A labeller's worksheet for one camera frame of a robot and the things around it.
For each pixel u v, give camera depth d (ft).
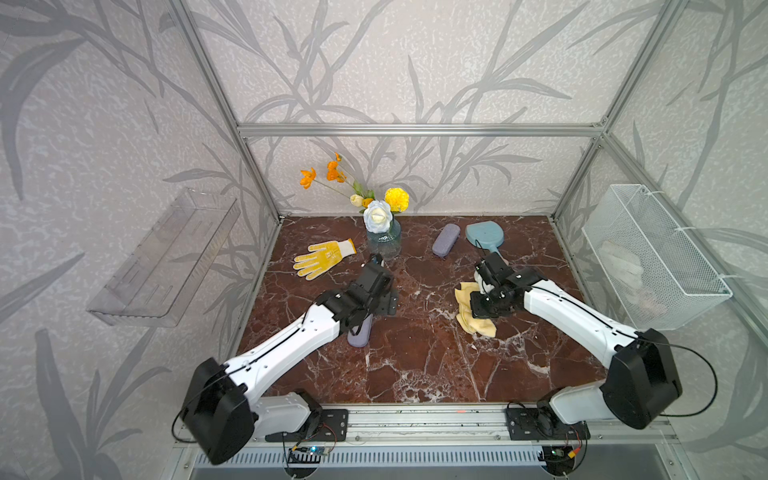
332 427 2.37
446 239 3.66
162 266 2.23
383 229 2.53
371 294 1.96
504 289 1.98
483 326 2.58
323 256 3.56
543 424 2.14
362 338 2.85
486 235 3.71
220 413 1.26
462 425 2.47
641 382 1.37
